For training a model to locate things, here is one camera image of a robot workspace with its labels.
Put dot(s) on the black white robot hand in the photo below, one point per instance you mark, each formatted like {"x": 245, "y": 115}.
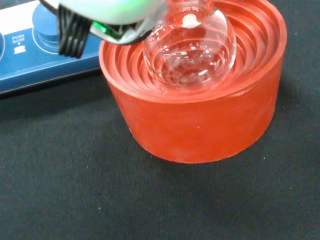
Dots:
{"x": 110, "y": 10}

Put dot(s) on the blue base heater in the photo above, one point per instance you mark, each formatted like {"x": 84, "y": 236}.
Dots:
{"x": 37, "y": 65}

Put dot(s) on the black bench cloth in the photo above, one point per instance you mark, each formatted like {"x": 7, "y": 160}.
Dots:
{"x": 100, "y": 187}

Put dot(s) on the red ribbed flask stand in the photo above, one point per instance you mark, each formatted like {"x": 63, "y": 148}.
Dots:
{"x": 195, "y": 125}

